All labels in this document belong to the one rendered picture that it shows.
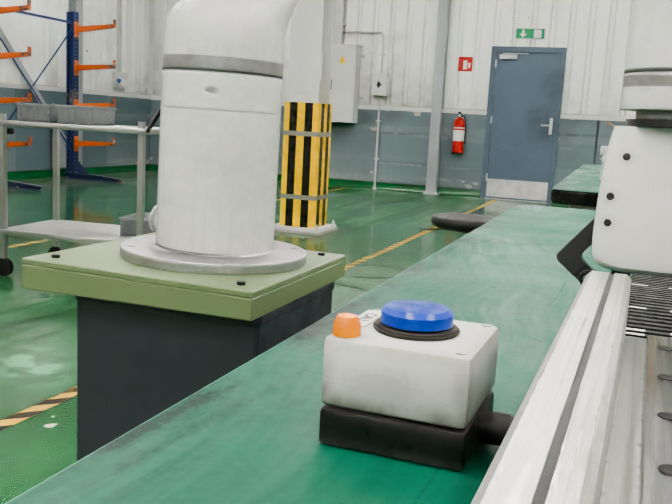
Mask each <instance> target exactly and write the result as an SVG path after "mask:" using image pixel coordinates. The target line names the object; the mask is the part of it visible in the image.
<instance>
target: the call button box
mask: <svg viewBox="0 0 672 504"><path fill-rule="evenodd" d="M358 317H359V320H360V322H361V336H360V337H357V338H341V337H337V336H334V335H333V333H332V334H331V335H329V336H327V337H326V340H325V343H324V362H323V381H322V401H323V403H325V405H324V406H323V407H322V408H321V410H320V425H319V441H320V442H321V443H325V444H329V445H334V446H339V447H344V448H349V449H354V450H359V451H364V452H369V453H374V454H378V455H383V456H388V457H393V458H398V459H403V460H408V461H413V462H418V463H422V464H427V465H432V466H437V467H442V468H447V469H452V470H457V471H460V470H463V469H464V467H465V465H466V463H467V462H468V460H469V458H470V457H471V455H472V453H473V451H474V450H475V448H476V446H477V445H478V443H479V442H480V443H485V444H490V445H496V446H500V445H501V443H502V441H503V439H504V437H505V435H506V433H507V431H508V429H509V427H510V425H511V423H512V421H513V419H514V416H513V414H508V413H502V412H497V411H493V402H494V394H493V391H491V389H492V388H493V386H494V384H495V375H496V364H497V353H498V341H499V331H498V328H497V327H495V326H493V325H490V324H480V323H473V322H465V321H458V320H453V327H452V328H450V329H447V330H443V331H432V332H423V331H410V330H403V329H398V328H394V327H390V326H388V325H385V324H384V323H382V322H381V309H374V310H368V311H366V312H364V313H362V314H361V315H359V316H358Z"/></svg>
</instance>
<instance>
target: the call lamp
mask: <svg viewBox="0 0 672 504"><path fill-rule="evenodd" d="M333 335H334V336H337V337H341V338H357V337H360V336H361V322H360V320H359V317H358V315H356V314H353V313H339V314H337V316H336V318H335V320H334V322H333Z"/></svg>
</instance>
